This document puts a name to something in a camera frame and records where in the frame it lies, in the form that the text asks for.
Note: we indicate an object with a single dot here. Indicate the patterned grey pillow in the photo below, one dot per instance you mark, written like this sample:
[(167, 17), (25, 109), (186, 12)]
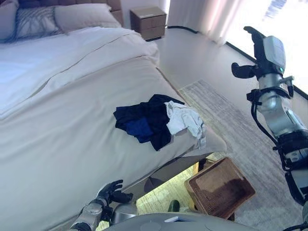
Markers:
[(36, 22)]

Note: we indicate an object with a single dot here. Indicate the grey striped rug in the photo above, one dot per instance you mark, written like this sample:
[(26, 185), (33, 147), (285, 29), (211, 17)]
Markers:
[(238, 144)]

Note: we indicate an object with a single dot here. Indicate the black robot foot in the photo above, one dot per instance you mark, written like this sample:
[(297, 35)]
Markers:
[(173, 206)]

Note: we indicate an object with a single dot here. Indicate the bed with white duvet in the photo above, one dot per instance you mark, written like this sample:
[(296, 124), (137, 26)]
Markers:
[(79, 106)]

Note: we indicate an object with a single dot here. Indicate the grey robot torso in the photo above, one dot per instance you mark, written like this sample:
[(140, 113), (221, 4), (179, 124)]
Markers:
[(168, 221)]

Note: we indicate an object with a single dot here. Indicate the white garment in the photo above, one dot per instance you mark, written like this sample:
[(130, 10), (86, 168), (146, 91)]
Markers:
[(184, 119)]

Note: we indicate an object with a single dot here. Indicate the brown wooden nightstand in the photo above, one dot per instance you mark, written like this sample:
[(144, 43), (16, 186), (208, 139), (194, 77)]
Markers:
[(148, 22)]

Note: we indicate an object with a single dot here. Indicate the brown woven laundry basket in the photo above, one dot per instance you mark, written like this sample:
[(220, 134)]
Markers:
[(220, 187)]

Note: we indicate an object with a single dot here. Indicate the plain white pillow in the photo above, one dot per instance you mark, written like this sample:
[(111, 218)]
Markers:
[(84, 15)]

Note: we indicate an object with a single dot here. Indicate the beige pillow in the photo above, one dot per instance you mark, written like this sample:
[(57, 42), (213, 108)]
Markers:
[(7, 20)]

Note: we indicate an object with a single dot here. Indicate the white curtain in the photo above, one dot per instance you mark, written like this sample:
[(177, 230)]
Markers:
[(211, 16)]

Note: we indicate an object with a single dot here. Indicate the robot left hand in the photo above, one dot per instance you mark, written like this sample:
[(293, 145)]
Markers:
[(113, 191)]

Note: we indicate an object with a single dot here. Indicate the dark navy garment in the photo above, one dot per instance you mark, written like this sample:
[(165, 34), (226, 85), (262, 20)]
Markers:
[(146, 121)]

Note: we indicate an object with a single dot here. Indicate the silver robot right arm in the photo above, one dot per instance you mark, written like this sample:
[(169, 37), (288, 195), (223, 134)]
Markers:
[(281, 130)]

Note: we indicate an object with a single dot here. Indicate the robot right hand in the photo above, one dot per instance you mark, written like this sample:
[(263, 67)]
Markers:
[(264, 57)]

